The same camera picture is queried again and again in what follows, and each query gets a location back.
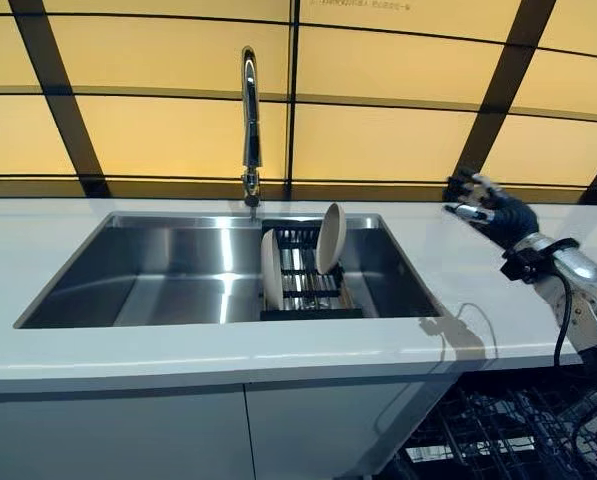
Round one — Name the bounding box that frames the black and silver right hand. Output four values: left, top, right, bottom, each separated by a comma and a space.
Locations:
441, 167, 540, 250

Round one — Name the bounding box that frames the white plate beige underside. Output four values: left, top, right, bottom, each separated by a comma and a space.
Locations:
314, 202, 348, 275
260, 228, 283, 307

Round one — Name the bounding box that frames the black sink drying rack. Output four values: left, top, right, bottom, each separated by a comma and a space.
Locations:
259, 218, 365, 322

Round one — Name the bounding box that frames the chrome kitchen faucet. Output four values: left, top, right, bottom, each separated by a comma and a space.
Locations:
240, 45, 265, 209

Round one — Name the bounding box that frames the white cabinet door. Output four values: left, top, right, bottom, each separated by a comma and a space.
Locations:
242, 377, 454, 480
0, 387, 257, 480

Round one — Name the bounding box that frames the stainless steel sink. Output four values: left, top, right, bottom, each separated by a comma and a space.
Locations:
13, 210, 447, 330

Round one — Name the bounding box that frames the black wire dishwasher plate rack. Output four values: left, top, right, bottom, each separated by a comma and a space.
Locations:
402, 384, 597, 480

